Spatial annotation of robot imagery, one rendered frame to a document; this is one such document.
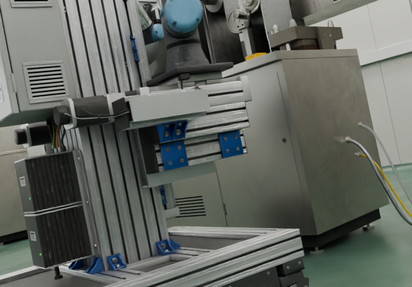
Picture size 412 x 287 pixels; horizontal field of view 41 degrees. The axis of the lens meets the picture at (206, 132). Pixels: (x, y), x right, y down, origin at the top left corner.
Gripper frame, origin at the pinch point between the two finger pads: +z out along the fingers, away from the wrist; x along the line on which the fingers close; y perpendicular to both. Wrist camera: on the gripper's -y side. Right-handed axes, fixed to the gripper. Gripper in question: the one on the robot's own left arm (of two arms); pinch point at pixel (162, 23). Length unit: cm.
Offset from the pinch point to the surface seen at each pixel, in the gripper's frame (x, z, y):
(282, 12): 55, 30, 0
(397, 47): 61, 282, 3
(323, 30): 78, 24, 13
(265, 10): 51, 17, -1
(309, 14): 64, 45, 1
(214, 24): 14.6, 29.3, -0.3
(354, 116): 89, 28, 55
